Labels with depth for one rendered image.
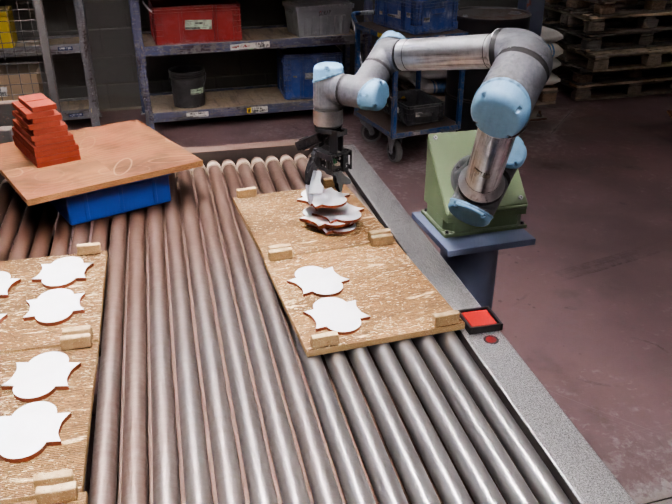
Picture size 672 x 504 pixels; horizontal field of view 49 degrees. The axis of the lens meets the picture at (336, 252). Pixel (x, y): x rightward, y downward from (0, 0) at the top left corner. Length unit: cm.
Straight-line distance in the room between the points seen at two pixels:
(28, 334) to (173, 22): 435
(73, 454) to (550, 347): 232
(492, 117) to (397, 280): 45
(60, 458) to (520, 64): 112
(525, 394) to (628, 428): 150
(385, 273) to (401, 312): 18
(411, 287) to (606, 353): 171
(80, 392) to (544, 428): 84
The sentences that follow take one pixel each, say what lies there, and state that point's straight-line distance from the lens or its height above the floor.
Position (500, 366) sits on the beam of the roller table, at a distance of 151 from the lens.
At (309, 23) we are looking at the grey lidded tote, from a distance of 599.
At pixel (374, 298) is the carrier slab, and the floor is 94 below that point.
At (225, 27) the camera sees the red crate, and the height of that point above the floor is 75.
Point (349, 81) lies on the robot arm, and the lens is 178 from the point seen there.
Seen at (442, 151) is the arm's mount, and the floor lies 108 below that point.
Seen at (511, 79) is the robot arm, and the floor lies 143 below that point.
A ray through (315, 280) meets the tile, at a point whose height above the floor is 94.
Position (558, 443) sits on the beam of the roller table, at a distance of 136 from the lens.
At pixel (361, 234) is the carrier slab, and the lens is 194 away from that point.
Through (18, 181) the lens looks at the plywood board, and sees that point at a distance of 218.
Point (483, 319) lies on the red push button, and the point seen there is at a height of 93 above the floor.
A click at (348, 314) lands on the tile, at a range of 158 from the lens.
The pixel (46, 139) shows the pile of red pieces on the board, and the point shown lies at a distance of 225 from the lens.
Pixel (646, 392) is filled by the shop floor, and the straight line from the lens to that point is 312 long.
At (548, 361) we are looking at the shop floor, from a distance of 317.
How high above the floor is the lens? 179
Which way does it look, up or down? 27 degrees down
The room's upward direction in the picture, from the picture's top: straight up
